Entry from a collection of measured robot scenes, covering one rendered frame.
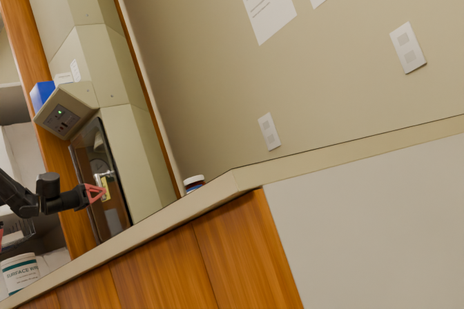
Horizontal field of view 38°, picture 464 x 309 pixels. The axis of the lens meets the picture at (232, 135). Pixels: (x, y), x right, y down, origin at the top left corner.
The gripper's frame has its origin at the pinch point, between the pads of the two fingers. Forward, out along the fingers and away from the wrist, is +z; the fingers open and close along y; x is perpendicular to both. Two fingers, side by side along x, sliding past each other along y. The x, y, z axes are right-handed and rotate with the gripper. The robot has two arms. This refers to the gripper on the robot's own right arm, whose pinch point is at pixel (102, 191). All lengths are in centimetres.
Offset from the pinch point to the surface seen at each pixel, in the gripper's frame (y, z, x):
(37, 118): 22.5, -5.6, -35.0
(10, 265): 62, -18, 8
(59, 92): -2.7, -5.1, -34.7
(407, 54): -93, 49, 2
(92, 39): -5, 11, -50
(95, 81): -5.3, 7.1, -35.4
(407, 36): -95, 49, -2
